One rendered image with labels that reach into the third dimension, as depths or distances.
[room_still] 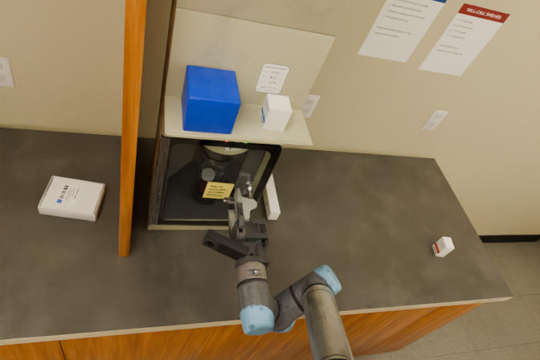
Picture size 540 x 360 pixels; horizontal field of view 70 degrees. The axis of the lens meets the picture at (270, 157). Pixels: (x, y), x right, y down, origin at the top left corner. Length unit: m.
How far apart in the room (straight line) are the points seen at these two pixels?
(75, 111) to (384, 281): 1.24
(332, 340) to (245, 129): 0.44
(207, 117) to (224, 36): 0.16
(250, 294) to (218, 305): 0.30
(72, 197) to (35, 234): 0.14
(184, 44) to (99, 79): 0.66
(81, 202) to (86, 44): 0.48
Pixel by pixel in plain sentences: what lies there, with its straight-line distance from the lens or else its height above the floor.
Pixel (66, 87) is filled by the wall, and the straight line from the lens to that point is 1.46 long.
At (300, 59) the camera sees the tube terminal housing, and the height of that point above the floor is 1.64.
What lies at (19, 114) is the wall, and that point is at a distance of 1.59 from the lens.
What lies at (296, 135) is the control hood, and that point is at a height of 1.51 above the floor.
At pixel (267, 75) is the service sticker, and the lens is 0.85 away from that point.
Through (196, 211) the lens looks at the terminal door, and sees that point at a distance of 1.20.
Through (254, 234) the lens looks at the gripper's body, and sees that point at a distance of 1.01.
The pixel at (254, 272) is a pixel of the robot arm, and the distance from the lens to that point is 0.96.
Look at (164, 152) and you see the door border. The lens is 0.98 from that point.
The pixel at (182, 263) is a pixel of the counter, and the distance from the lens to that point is 1.27.
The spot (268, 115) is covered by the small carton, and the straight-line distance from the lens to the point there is 0.82.
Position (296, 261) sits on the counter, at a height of 0.94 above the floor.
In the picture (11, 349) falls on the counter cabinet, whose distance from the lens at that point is 1.40.
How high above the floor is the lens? 2.07
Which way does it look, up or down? 45 degrees down
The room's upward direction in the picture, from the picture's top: 24 degrees clockwise
